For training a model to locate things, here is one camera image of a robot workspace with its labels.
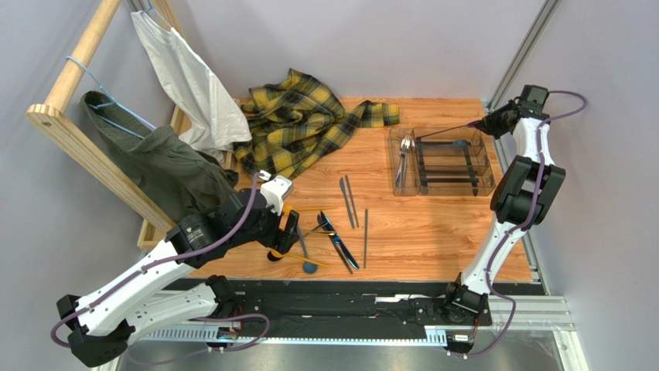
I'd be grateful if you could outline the purple metal spoon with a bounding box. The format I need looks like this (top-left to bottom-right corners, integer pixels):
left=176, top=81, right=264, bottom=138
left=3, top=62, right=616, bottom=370
left=416, top=121, right=479, bottom=140

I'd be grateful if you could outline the blue metal knife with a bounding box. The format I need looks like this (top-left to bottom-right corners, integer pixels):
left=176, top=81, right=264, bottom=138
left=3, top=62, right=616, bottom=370
left=317, top=212, right=360, bottom=273

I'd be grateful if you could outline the grey plastic knife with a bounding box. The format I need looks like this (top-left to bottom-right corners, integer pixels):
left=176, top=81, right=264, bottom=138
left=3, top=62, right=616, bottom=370
left=362, top=209, right=369, bottom=269

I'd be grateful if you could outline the silver spoon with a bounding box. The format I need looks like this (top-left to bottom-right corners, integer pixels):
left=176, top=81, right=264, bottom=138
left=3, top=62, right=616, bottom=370
left=398, top=134, right=412, bottom=188

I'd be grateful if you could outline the silver fork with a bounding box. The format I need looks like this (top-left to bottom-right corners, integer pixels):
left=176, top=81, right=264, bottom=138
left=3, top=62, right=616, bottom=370
left=394, top=135, right=410, bottom=188

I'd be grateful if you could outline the yellow plastic spoon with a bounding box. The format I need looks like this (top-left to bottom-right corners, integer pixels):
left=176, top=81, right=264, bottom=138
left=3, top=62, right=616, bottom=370
left=283, top=204, right=336, bottom=216
left=269, top=249, right=329, bottom=268

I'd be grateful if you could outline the blue-grey plastic spoon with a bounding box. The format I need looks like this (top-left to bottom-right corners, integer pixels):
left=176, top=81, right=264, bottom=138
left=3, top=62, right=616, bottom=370
left=297, top=226, right=318, bottom=274

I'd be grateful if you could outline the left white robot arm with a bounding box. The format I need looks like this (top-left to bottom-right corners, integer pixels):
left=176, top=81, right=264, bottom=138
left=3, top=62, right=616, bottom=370
left=50, top=188, right=299, bottom=367

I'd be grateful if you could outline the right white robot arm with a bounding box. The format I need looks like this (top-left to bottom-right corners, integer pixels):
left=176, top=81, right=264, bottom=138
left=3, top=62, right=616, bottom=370
left=442, top=85, right=565, bottom=323

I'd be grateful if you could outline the clear plastic utensil organizer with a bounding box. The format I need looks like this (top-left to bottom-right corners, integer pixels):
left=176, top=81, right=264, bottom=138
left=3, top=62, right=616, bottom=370
left=388, top=127, right=497, bottom=197

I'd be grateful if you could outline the olive green garment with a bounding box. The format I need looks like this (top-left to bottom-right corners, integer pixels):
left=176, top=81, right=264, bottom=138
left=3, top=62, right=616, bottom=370
left=80, top=91, right=238, bottom=223

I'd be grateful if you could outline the yellow plaid shirt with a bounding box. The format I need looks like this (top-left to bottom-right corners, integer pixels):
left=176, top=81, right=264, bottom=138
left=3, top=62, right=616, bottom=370
left=234, top=69, right=400, bottom=179

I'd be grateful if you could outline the white hanging garment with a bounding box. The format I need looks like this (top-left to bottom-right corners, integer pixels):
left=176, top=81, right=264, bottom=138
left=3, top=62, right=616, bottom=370
left=131, top=12, right=251, bottom=160

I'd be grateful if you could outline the light blue hanger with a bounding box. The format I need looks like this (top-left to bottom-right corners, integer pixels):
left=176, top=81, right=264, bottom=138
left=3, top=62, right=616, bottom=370
left=66, top=56, right=157, bottom=140

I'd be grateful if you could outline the wooden clothes rack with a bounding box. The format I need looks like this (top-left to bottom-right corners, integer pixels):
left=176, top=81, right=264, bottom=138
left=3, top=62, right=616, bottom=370
left=25, top=0, right=173, bottom=251

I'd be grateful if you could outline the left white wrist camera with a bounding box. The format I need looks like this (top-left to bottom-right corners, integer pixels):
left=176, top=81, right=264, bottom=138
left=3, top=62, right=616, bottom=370
left=257, top=170, right=294, bottom=216

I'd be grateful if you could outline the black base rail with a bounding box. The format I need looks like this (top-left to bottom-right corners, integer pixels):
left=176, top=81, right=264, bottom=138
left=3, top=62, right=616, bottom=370
left=138, top=277, right=495, bottom=356

